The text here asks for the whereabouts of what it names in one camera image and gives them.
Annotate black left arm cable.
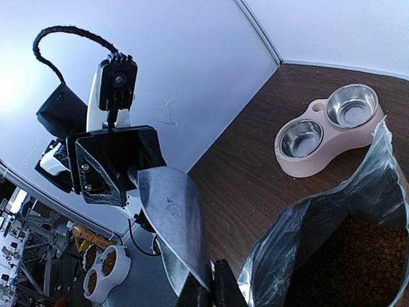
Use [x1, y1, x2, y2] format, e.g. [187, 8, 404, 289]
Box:
[33, 25, 121, 86]

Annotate left aluminium frame post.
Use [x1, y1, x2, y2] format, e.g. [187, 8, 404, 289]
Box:
[233, 0, 284, 67]

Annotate brown kibble pellets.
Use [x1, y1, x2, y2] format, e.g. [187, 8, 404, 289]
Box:
[284, 216, 407, 306]

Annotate front steel feeder bowl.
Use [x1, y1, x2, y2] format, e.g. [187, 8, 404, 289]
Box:
[279, 120, 324, 159]

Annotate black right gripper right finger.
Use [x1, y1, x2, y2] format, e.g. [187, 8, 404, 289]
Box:
[214, 259, 247, 307]

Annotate pet food bag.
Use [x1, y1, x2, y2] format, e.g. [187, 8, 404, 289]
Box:
[238, 122, 408, 306]

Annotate pink double pet feeder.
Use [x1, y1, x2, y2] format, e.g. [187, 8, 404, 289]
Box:
[274, 98, 384, 178]

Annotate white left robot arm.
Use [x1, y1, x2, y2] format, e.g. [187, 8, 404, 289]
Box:
[35, 84, 166, 207]

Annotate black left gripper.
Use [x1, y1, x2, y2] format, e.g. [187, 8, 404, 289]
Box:
[66, 125, 167, 207]

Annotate rear steel feeder bowl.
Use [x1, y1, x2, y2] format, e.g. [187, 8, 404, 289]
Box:
[325, 84, 379, 129]

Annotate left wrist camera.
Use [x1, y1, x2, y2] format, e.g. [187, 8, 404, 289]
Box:
[86, 52, 140, 132]

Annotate metal food scoop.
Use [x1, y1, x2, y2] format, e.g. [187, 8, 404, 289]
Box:
[128, 166, 212, 295]

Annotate white triple bowl outside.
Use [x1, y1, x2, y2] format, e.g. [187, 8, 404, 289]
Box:
[83, 245, 132, 304]

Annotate steel feeder bowl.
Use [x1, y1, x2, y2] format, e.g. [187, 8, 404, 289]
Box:
[279, 120, 324, 159]
[325, 84, 379, 129]

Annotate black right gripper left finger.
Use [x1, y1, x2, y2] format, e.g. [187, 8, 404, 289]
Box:
[175, 273, 212, 307]

